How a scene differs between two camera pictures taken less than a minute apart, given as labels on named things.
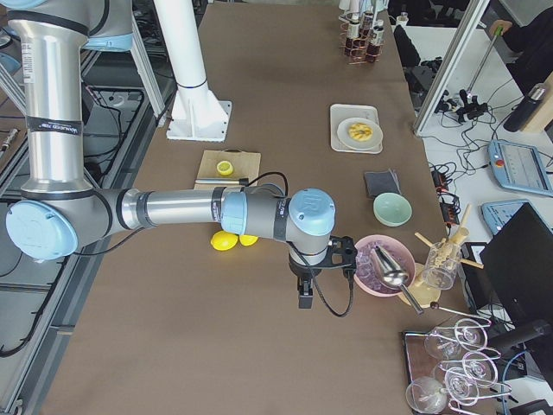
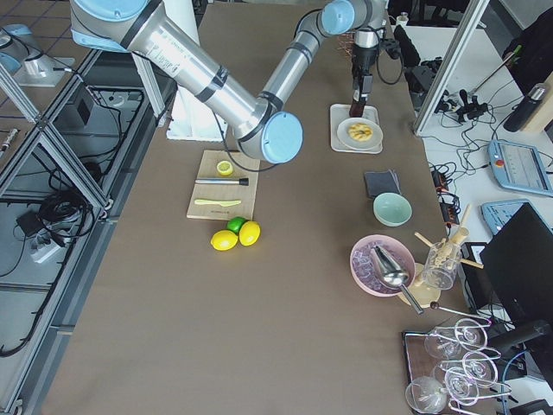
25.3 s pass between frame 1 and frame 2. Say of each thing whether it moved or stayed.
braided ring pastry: stayed
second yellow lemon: stayed
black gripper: moved
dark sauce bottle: moved
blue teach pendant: stayed
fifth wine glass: stayed
